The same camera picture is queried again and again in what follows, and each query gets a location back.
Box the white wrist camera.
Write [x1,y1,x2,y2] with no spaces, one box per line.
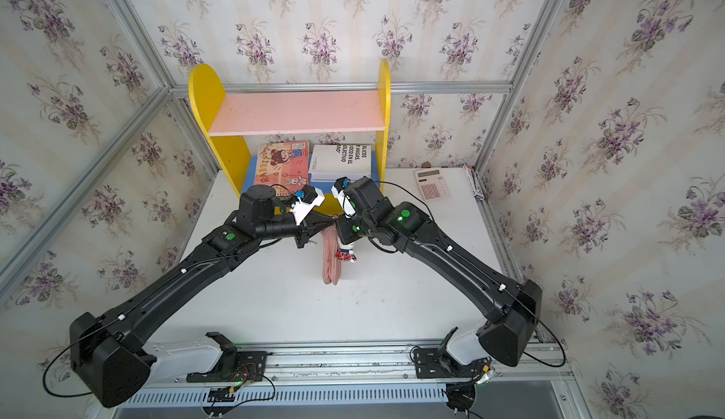
[332,176,356,218]
[291,185,325,226]

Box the white plush doll keychain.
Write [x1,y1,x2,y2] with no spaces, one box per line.
[335,243,357,263]

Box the blue white slim box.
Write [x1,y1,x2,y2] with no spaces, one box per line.
[462,164,486,201]

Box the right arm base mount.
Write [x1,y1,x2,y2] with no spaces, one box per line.
[409,328,498,384]

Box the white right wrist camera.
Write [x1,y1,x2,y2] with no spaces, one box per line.
[332,176,356,218]

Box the pink calculator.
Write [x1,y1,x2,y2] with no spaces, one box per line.
[415,168,450,202]

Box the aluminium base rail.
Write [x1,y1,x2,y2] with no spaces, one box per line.
[113,341,581,418]

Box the pink corduroy bag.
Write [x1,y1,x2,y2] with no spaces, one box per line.
[322,227,342,285]

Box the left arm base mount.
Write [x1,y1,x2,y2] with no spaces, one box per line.
[143,332,269,385]

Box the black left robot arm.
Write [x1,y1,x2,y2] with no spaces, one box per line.
[69,185,334,408]

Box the pink spiral notebook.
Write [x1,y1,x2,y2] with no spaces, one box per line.
[254,141,310,196]

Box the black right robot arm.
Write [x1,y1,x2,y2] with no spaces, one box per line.
[332,176,543,367]

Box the yellow blue pink bookshelf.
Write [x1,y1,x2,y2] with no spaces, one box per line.
[188,59,392,196]

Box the white book black text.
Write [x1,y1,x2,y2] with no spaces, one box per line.
[309,144,373,182]

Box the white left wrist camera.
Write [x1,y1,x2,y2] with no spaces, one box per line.
[291,185,325,226]

